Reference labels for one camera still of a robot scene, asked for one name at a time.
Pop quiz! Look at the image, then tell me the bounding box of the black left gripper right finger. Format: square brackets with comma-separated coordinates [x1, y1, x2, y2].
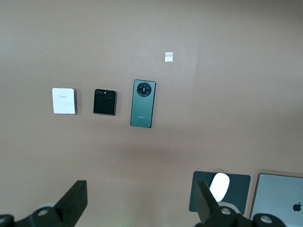
[194, 180, 254, 227]

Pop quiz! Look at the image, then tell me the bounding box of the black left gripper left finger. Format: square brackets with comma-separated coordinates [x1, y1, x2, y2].
[14, 180, 88, 227]

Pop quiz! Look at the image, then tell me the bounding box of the black flip phone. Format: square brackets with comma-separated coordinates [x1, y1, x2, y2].
[92, 88, 117, 116]

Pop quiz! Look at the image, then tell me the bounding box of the dark green power strip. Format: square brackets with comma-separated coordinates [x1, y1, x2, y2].
[130, 79, 157, 129]

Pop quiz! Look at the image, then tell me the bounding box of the white computer mouse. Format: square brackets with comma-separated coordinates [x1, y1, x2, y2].
[209, 173, 231, 203]

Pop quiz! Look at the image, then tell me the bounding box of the black mouse pad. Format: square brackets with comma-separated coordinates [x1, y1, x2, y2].
[188, 171, 251, 215]

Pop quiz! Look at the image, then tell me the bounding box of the grey closed laptop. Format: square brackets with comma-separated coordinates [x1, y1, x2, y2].
[249, 173, 303, 227]

